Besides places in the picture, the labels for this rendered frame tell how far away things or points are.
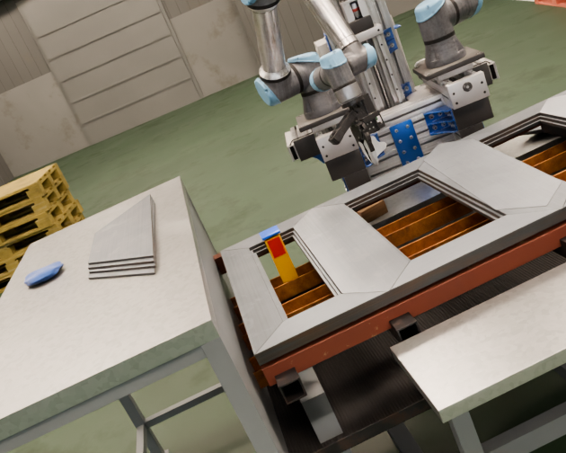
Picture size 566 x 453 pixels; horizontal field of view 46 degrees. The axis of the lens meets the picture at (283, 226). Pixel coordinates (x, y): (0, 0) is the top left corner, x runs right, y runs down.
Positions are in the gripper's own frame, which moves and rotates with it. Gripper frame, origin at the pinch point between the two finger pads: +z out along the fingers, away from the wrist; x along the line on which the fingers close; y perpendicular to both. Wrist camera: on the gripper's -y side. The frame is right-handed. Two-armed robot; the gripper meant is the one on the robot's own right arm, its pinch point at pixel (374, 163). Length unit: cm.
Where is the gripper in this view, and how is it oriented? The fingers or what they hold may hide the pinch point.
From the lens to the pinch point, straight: 203.7
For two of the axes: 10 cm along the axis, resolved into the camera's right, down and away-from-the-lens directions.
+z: 4.5, 8.8, 1.5
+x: -2.4, -0.5, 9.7
